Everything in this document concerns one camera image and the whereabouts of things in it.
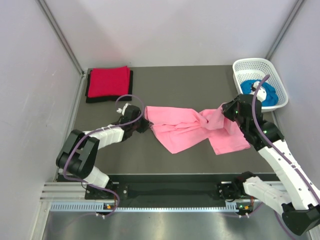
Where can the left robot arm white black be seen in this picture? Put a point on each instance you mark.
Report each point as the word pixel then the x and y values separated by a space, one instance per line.
pixel 78 154

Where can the blue t shirt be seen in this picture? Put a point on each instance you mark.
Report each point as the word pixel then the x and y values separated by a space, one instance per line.
pixel 271 99

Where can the folded black t shirt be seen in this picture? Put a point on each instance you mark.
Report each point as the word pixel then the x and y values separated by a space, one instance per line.
pixel 126 97

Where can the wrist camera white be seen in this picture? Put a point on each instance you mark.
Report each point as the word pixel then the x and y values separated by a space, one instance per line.
pixel 261 92
pixel 123 109

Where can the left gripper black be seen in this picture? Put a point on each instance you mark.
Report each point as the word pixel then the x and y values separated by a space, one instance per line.
pixel 146 125

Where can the grey slotted cable duct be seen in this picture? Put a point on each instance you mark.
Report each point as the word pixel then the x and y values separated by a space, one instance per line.
pixel 102 207

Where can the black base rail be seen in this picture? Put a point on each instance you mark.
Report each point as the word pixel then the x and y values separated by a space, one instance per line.
pixel 176 190

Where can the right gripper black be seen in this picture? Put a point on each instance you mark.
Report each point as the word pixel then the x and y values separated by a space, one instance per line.
pixel 227 108

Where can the white plastic basket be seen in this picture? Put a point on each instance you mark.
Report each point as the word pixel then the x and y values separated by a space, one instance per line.
pixel 256 69

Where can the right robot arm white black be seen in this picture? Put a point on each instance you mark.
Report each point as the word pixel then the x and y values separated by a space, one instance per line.
pixel 299 205

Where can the pink t shirt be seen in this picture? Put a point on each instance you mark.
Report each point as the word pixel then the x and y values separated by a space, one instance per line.
pixel 178 129

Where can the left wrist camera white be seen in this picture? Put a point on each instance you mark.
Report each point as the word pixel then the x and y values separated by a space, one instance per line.
pixel 123 109

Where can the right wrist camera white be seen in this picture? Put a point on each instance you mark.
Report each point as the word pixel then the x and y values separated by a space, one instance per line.
pixel 261 92

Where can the folded red t shirt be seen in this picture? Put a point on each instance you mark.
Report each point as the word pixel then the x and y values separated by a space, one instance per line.
pixel 109 82

